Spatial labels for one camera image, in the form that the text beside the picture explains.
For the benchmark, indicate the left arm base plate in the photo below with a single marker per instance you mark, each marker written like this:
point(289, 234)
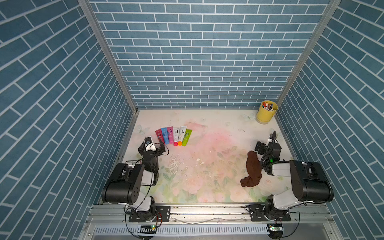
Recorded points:
point(160, 213)

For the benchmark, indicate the blue toothpaste tube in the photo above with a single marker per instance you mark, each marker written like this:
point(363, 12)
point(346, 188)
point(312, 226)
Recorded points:
point(165, 135)

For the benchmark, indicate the red toothpaste tube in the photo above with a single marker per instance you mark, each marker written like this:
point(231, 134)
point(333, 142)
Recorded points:
point(160, 136)

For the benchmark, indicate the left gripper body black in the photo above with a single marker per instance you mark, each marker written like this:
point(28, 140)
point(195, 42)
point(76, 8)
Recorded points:
point(151, 151)

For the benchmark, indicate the pens in cup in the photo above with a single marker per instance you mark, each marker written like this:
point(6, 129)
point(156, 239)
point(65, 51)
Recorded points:
point(268, 106)

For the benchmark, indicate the brown cloth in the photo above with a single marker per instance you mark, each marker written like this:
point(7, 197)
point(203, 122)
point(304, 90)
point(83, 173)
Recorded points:
point(254, 169)

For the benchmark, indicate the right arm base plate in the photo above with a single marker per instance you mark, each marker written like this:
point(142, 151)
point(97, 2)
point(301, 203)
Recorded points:
point(262, 213)

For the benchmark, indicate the magenta toothpaste tube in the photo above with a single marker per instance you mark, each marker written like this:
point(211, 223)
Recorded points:
point(170, 131)

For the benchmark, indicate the colourful card on table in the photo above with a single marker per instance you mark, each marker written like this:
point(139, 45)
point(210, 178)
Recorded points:
point(133, 162)

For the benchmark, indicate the green toothpaste tube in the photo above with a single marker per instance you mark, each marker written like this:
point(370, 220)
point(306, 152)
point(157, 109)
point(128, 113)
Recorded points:
point(187, 137)

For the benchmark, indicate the white orange-cap toothpaste tube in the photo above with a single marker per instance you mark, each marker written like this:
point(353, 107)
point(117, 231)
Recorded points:
point(182, 133)

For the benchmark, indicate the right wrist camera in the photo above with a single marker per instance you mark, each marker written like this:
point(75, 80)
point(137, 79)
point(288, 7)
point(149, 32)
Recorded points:
point(272, 138)

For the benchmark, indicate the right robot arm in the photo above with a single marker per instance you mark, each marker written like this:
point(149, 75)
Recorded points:
point(309, 184)

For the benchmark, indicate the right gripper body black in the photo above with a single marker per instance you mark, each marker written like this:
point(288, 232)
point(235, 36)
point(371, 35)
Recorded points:
point(263, 148)

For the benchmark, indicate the white pink-cap toothpaste tube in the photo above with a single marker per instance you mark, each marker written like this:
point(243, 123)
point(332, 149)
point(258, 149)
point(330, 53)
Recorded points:
point(176, 132)

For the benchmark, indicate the yellow cup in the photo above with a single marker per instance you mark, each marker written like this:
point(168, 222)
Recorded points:
point(264, 116)

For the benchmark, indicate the aluminium front rail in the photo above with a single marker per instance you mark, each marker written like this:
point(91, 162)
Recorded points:
point(109, 214)

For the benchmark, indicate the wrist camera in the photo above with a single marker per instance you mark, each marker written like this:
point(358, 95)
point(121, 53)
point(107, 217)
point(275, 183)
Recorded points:
point(148, 141)
point(272, 138)

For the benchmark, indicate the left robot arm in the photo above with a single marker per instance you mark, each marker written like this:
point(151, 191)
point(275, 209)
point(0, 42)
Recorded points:
point(125, 182)

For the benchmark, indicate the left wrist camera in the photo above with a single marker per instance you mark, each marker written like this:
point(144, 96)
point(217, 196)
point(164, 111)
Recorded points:
point(148, 141)

